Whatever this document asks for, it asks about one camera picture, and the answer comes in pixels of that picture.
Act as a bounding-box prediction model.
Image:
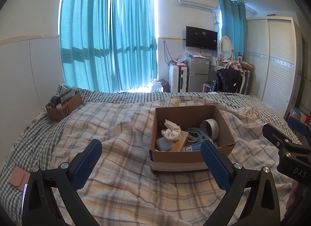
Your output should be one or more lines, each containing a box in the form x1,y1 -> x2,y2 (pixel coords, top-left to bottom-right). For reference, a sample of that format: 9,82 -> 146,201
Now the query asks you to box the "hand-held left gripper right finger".
200,140 -> 283,226

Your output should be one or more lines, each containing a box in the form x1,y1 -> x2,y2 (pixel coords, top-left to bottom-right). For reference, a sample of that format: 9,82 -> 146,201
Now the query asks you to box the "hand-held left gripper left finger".
22,139 -> 103,226

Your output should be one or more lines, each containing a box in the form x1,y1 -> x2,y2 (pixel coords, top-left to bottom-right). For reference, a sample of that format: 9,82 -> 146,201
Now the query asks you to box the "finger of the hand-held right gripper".
262,123 -> 295,152
287,116 -> 311,147

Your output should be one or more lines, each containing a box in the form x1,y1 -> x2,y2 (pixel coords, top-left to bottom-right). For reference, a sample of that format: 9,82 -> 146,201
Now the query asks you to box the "large cardboard box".
149,104 -> 236,172

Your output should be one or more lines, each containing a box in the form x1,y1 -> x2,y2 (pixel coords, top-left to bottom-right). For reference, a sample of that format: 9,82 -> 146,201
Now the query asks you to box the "blue white wipes packet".
183,142 -> 204,152

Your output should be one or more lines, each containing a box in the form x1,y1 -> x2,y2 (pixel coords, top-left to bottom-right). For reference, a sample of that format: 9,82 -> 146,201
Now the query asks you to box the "teal plastic hanger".
186,127 -> 215,144

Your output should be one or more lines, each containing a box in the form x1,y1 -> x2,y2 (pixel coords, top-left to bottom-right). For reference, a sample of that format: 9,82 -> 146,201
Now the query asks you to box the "white tape roll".
200,118 -> 221,142

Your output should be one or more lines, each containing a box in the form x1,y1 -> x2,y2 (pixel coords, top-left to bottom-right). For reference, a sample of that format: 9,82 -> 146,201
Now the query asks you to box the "white blue plush toy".
156,137 -> 174,152

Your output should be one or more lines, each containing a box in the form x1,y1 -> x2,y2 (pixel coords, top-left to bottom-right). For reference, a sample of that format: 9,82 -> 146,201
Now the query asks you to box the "person's right hand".
285,181 -> 303,211

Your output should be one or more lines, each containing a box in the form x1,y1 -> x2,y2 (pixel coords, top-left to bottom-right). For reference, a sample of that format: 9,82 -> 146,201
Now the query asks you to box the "pink plastic stool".
289,107 -> 302,120

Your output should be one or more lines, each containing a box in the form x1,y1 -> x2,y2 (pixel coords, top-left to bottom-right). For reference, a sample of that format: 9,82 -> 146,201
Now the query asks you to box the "plaid blanket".
55,96 -> 302,226

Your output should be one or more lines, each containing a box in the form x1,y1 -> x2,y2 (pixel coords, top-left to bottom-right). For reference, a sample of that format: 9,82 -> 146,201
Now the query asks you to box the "small cardboard box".
45,91 -> 84,122

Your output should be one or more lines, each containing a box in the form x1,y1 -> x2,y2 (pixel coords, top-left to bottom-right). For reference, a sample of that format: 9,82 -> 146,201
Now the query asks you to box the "grey suitcase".
240,68 -> 251,95

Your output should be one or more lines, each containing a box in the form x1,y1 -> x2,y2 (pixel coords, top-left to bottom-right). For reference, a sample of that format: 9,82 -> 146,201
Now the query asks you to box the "white sliding wardrobe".
245,16 -> 303,119

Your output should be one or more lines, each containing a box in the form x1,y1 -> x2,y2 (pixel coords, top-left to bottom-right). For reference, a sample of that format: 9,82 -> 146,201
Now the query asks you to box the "green checkered bed sheet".
0,87 -> 302,226

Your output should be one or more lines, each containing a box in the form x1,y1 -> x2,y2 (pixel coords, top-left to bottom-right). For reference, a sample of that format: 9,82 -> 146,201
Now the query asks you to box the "pink wallet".
10,166 -> 30,188

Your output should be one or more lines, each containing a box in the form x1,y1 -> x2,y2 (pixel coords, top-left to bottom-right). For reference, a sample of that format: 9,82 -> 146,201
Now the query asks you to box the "smartphone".
22,183 -> 29,217

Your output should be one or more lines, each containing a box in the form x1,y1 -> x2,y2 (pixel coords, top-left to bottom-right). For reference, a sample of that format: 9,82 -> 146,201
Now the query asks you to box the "black jacket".
213,68 -> 244,93

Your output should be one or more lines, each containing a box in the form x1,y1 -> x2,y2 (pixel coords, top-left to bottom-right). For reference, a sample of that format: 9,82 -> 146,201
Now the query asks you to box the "white green carton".
58,84 -> 73,95

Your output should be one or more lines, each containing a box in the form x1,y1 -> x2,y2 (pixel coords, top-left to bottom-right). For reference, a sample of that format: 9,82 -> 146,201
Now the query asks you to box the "floral cloth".
223,61 -> 244,72

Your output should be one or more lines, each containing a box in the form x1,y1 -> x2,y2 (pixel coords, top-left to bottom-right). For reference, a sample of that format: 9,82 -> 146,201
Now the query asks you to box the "dark floral bag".
159,79 -> 170,93

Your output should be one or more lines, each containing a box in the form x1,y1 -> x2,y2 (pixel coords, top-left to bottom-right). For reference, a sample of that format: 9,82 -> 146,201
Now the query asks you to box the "white suitcase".
169,65 -> 188,93

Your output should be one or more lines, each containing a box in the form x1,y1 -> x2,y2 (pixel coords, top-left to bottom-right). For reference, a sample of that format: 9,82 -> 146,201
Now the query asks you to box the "silver small fridge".
186,57 -> 210,93

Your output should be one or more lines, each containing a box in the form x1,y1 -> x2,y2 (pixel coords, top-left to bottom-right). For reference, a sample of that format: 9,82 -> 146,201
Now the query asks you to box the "clear water jug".
150,78 -> 163,93

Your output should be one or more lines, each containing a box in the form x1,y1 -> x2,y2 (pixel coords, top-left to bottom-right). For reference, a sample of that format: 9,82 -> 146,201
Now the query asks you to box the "oval white mirror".
218,35 -> 234,60

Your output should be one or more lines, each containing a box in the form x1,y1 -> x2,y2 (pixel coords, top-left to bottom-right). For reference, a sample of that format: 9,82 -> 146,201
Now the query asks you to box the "clear plastic bag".
178,49 -> 193,63

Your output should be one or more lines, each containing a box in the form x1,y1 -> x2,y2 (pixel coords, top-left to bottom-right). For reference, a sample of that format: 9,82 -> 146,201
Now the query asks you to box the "narrow teal curtain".
217,0 -> 247,62

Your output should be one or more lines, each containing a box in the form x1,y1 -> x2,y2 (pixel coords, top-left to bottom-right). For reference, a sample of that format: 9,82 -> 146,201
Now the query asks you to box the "wide teal curtain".
59,0 -> 113,92

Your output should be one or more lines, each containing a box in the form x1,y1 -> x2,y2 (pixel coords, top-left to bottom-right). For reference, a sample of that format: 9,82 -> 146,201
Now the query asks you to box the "teal window curtain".
108,0 -> 159,93

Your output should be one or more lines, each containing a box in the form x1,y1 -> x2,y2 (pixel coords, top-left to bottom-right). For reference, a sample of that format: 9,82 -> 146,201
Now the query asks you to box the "white air conditioner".
176,0 -> 218,12

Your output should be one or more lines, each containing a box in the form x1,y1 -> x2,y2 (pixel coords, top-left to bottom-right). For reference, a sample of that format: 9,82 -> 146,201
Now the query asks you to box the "black wall television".
186,26 -> 218,51

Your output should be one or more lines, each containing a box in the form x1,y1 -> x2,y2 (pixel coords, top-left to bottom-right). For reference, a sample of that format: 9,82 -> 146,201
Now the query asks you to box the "dark wall cable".
163,40 -> 171,65

